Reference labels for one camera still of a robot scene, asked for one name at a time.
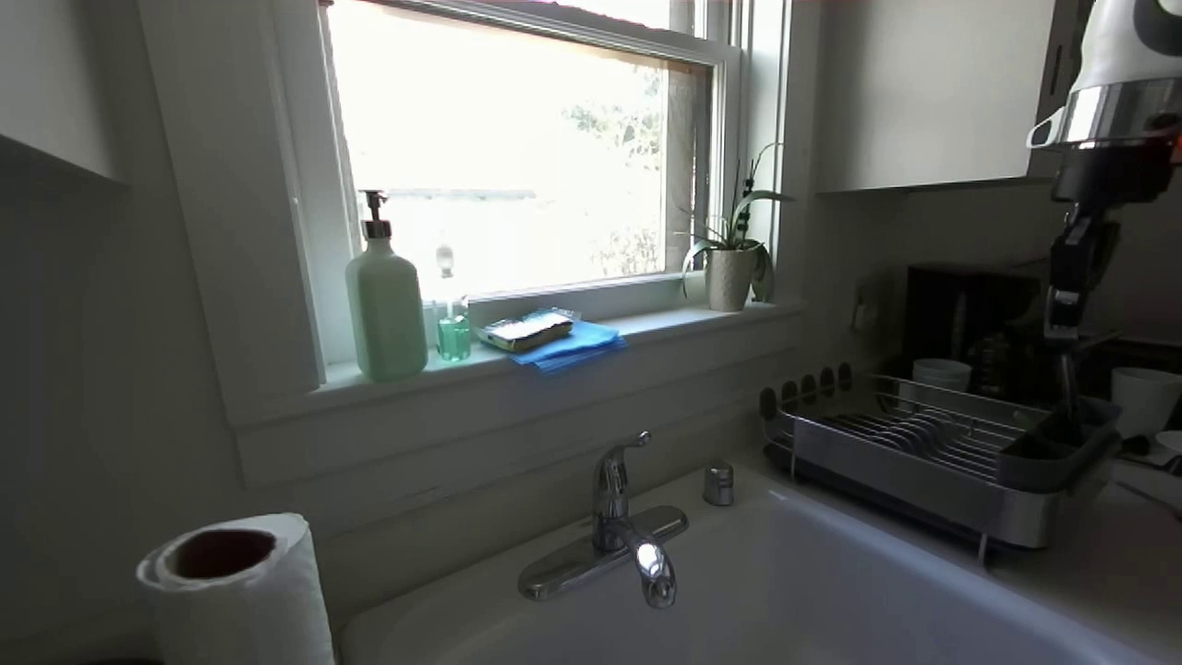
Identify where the white window frame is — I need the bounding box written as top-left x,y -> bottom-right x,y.
264,0 -> 807,400

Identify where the black coffee maker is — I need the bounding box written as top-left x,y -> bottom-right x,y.
900,259 -> 1064,400

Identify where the sponge in dish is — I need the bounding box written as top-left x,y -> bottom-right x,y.
478,307 -> 578,360

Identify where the potted plant in white pot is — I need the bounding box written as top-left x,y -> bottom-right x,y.
680,142 -> 799,315

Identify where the small teal bottle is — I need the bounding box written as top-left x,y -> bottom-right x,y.
432,291 -> 478,367

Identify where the chrome faucet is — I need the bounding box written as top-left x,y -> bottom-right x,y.
514,426 -> 695,613

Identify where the white kitchen sink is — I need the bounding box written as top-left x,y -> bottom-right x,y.
336,472 -> 1161,665

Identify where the steel dish drying rack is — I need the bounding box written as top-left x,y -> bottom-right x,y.
756,362 -> 1123,570

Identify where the white upper cabinet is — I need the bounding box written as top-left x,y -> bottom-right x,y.
809,0 -> 1102,196
0,0 -> 127,189

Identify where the mint green cup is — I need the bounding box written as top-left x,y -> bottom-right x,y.
909,356 -> 974,397

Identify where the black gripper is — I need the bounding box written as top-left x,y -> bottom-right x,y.
1041,142 -> 1180,360

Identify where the white bowl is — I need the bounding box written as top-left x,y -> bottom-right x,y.
1107,362 -> 1182,444

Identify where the green soap pump bottle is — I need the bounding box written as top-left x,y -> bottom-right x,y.
345,184 -> 432,383

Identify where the grey utensil holder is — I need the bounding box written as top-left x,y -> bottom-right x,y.
994,388 -> 1123,495

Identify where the wall outlet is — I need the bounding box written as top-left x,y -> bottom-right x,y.
845,275 -> 890,338

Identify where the chrome sink sprayer cap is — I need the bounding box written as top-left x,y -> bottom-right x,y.
698,457 -> 739,509

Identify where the white paper towel roll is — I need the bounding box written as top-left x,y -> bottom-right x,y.
129,509 -> 339,665

